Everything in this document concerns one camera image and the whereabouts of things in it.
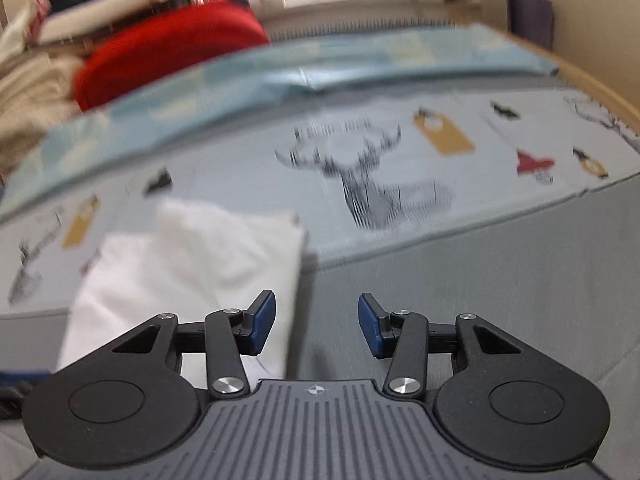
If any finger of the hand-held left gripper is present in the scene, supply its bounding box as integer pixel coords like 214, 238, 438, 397
0, 370, 53, 418

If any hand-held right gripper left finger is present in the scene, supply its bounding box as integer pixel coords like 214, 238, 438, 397
111, 290, 277, 401

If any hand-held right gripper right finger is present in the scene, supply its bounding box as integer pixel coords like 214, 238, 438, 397
358, 292, 528, 401

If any white small garment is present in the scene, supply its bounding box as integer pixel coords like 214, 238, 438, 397
55, 199, 307, 390

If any deer print bed sheet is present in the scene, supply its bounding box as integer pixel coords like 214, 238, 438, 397
0, 82, 640, 313

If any light blue folded sheet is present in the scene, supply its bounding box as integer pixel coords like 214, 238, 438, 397
0, 22, 558, 221

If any cream folded blanket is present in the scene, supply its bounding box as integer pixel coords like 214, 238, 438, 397
0, 52, 86, 176

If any red folded blanket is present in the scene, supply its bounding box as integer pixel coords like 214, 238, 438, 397
72, 0, 271, 113

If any white window sill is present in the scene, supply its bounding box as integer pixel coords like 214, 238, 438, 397
260, 0, 481, 23

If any white and pink folded cloth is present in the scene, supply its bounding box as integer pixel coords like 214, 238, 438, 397
0, 0, 51, 61

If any purple bag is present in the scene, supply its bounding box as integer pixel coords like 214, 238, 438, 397
506, 0, 555, 52

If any wooden bed frame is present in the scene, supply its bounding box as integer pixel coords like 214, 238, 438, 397
452, 0, 640, 133

